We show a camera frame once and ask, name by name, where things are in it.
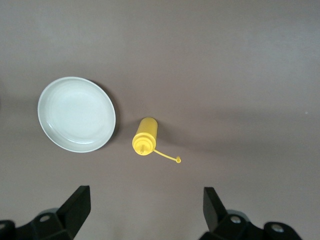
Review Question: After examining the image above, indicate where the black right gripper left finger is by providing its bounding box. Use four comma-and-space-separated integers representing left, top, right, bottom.
0, 185, 91, 240

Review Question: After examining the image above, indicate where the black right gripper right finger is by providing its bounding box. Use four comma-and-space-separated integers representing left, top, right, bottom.
198, 186, 303, 240

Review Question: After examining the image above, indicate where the yellow mustard squeeze bottle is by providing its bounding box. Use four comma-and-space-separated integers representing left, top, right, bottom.
131, 117, 182, 164

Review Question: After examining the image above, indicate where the beige plate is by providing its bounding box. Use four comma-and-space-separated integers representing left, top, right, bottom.
37, 76, 117, 154

